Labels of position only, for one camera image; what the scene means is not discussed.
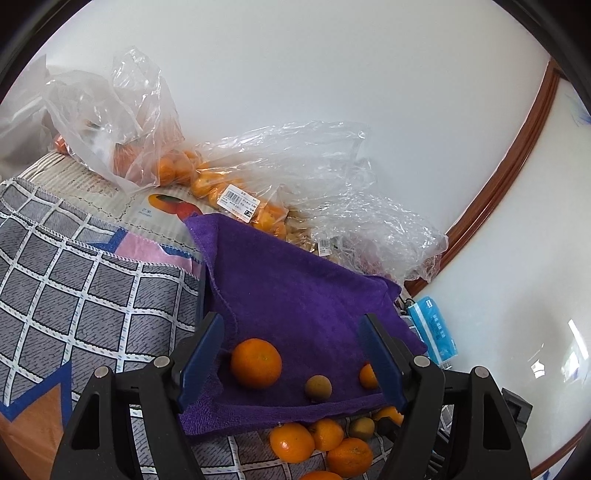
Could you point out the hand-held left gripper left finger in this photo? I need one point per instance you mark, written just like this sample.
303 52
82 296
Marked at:
201 364

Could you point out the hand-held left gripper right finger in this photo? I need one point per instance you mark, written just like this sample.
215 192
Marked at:
381 364

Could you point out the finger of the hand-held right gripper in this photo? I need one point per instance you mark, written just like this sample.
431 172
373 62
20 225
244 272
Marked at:
390 428

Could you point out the small green-brown fruit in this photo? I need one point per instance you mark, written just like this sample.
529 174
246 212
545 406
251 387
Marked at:
317 388
361 428

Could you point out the large orange mandarin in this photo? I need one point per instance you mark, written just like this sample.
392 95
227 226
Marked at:
291 443

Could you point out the blue tissue pack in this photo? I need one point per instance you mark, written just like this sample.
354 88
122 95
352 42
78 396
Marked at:
434 330

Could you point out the purple towel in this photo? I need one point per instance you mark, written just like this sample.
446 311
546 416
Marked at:
300 300

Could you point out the grey checkered star blanket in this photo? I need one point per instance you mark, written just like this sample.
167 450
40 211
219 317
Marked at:
92 300

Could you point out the clear bag of red fruit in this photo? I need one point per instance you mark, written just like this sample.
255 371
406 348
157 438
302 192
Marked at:
397 230

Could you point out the crumpled clear plastic bag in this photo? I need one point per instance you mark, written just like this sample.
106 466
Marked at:
314 230

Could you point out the printed cardboard fruit box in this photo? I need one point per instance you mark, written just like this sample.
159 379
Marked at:
92 189

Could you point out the labelled clear bag of mandarins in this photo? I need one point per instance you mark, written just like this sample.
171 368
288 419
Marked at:
277 161

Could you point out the clear plastic bag of mandarins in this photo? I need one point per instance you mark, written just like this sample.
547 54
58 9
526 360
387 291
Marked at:
138 115

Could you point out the brown wooden door frame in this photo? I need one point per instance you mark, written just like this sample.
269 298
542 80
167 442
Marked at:
508 170

